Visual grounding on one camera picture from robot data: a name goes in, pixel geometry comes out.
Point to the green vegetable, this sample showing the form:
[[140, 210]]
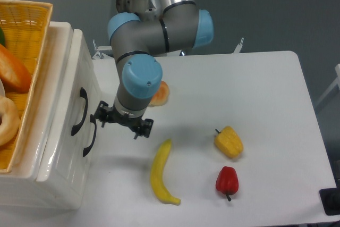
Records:
[[2, 38]]

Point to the orange croissant bread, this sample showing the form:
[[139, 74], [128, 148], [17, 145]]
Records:
[[14, 75]]

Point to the black device at edge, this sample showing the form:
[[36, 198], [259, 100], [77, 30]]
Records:
[[330, 200]]

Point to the white drawer cabinet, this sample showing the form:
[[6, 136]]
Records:
[[20, 187]]

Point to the red toy bell pepper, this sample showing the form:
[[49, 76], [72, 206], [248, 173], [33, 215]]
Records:
[[227, 182]]

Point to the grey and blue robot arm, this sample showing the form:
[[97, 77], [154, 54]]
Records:
[[179, 24]]

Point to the lower drawer black handle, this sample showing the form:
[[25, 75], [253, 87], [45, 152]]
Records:
[[89, 147]]

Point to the beige bagel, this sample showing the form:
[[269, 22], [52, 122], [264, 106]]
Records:
[[9, 120]]

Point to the yellow toy bell pepper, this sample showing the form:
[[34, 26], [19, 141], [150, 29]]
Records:
[[228, 142]]

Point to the yellow toy banana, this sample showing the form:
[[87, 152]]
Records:
[[156, 175]]

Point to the orange bread roll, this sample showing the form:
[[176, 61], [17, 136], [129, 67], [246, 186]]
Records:
[[161, 96]]

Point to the white drawer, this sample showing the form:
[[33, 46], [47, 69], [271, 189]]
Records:
[[71, 129]]

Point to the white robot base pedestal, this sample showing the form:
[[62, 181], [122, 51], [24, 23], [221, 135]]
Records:
[[146, 10]]

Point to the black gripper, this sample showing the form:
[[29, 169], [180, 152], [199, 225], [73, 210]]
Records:
[[110, 114]]

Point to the yellow wicker basket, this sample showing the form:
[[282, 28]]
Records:
[[25, 25]]

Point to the white metal frame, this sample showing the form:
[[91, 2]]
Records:
[[331, 91]]

